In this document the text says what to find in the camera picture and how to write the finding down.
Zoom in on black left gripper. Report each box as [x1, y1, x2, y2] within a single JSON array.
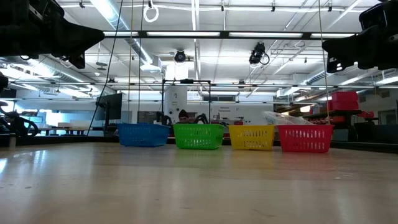
[[29, 17, 105, 69]]

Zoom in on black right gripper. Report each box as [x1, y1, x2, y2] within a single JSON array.
[[322, 27, 398, 74]]

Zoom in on blue plastic basket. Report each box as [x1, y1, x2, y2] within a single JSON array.
[[117, 123, 171, 148]]

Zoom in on red storage bins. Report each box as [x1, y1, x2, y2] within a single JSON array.
[[325, 90, 361, 111]]

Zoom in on dark storage shelf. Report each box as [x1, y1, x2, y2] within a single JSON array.
[[303, 109, 379, 126]]

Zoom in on black monitor on stand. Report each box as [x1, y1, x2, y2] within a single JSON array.
[[95, 92, 124, 138]]

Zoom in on dark cabinet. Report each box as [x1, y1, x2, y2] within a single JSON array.
[[354, 121, 398, 144]]

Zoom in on black equipment box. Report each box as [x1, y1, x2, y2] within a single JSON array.
[[104, 124, 119, 138]]

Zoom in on red plastic basket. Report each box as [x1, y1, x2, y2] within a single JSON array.
[[276, 124, 334, 154]]

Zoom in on person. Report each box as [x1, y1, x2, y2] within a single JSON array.
[[4, 111, 40, 138], [177, 109, 190, 124]]

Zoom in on yellow plastic basket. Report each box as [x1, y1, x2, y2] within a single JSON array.
[[228, 124, 276, 152]]

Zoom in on green plastic basket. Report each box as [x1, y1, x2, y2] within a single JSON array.
[[172, 123, 226, 151]]

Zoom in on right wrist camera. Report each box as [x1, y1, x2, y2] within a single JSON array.
[[359, 2, 389, 30]]

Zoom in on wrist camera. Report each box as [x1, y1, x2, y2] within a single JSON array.
[[359, 2, 389, 30], [29, 0, 65, 18]]

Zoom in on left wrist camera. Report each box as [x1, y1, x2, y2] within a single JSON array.
[[29, 0, 65, 18]]

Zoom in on white cable ring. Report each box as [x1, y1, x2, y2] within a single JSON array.
[[142, 4, 160, 23]]

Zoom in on black hanging cable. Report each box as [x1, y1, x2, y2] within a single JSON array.
[[86, 0, 124, 137]]

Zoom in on black overhead camera with cable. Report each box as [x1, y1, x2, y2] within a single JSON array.
[[248, 42, 271, 67]]

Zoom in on round black overhead camera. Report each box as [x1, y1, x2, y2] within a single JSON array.
[[174, 49, 187, 63]]

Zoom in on thin black frame stand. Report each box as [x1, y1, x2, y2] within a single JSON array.
[[160, 78, 212, 124]]

